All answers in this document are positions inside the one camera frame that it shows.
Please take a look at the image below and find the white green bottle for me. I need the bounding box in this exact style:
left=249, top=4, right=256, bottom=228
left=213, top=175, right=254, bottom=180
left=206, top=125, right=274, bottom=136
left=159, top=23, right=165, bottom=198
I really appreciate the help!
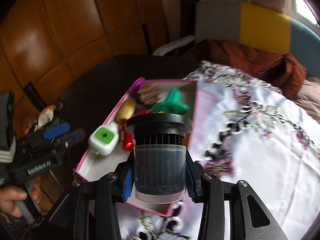
left=88, top=122, right=119, bottom=156

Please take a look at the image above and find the red metallic cylinder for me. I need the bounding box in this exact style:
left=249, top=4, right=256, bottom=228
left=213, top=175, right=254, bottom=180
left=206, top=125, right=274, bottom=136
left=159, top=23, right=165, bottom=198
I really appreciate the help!
left=120, top=119, right=135, bottom=151

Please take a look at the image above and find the black cylindrical filter canister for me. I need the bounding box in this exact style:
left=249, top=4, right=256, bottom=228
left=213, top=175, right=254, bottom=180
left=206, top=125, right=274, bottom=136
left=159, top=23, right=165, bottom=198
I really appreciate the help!
left=126, top=113, right=193, bottom=204

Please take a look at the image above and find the yellow engraved oval soap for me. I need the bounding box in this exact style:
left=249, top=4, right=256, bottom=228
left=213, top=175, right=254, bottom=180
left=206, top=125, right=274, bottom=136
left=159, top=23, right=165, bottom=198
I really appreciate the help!
left=116, top=98, right=136, bottom=122

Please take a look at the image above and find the red puzzle piece block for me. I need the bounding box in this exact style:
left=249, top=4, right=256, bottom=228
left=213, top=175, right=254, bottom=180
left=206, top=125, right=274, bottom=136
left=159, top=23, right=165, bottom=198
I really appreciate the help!
left=136, top=109, right=148, bottom=115

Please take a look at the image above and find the green plastic spool stand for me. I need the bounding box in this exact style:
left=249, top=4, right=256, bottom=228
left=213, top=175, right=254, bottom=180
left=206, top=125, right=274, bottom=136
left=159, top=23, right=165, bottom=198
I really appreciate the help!
left=152, top=88, right=190, bottom=115

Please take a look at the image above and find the brown bristle brush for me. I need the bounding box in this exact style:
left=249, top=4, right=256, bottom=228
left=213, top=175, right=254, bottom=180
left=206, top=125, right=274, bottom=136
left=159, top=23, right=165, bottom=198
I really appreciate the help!
left=137, top=82, right=161, bottom=106

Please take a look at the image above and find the person's left hand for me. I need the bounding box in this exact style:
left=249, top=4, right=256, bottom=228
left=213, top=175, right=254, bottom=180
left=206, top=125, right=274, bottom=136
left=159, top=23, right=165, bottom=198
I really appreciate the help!
left=0, top=176, right=42, bottom=218

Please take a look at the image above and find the orange white stuffed toy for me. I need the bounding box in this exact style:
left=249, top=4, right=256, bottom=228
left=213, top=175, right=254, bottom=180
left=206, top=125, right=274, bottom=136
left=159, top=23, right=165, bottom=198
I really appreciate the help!
left=23, top=105, right=63, bottom=135

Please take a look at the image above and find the pink rimmed white tray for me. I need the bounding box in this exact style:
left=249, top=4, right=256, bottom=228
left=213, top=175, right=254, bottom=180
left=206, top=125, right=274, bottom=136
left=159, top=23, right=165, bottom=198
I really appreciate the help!
left=73, top=77, right=198, bottom=217

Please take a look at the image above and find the pink grey pillow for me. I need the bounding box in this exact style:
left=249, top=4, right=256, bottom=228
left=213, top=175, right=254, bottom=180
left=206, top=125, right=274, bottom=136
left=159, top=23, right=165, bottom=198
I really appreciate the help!
left=293, top=75, right=320, bottom=123

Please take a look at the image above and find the rust red quilted jacket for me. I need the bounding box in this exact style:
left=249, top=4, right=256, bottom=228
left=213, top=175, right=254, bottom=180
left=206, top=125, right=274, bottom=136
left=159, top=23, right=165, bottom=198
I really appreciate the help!
left=207, top=40, right=306, bottom=99

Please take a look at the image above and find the multicolour sofa backrest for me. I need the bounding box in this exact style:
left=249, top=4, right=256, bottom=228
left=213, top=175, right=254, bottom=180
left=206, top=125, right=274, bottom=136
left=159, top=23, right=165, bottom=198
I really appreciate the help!
left=195, top=1, right=319, bottom=77

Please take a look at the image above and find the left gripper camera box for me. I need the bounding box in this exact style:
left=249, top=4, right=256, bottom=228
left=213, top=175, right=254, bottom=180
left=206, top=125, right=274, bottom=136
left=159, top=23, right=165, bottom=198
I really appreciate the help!
left=0, top=91, right=16, bottom=164

